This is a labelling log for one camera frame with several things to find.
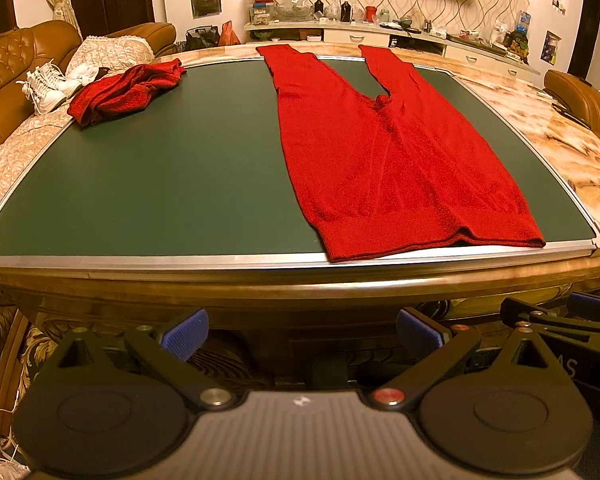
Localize white television cabinet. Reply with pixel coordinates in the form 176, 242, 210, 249
244, 19, 542, 77

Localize brown leather armchair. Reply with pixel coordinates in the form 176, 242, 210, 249
544, 69, 600, 145

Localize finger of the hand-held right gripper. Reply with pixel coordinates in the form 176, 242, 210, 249
500, 297, 600, 341
567, 292, 600, 323

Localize white sneaker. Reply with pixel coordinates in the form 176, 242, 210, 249
32, 60, 84, 101
16, 67, 68, 115

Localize orange plastic bag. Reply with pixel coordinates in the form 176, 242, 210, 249
218, 21, 241, 47

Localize red knit pants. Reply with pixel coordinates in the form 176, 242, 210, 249
256, 44, 546, 264

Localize red knit top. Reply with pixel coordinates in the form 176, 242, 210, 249
67, 58, 188, 127

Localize cream lace cushion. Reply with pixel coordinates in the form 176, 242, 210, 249
65, 35, 156, 80

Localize marble top wooden table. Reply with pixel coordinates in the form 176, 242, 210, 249
0, 42, 600, 361

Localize cream lace sofa cover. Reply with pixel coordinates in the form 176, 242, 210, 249
0, 107, 77, 233

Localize brown leather sofa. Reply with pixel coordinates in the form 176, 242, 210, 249
0, 21, 178, 157

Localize small colourful wall picture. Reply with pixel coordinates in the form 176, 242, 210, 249
540, 30, 564, 64

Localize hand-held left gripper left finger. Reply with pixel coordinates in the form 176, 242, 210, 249
50, 308, 236, 408

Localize black bag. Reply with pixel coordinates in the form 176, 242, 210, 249
185, 25, 220, 52

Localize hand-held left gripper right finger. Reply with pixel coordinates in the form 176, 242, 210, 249
370, 308, 556, 408

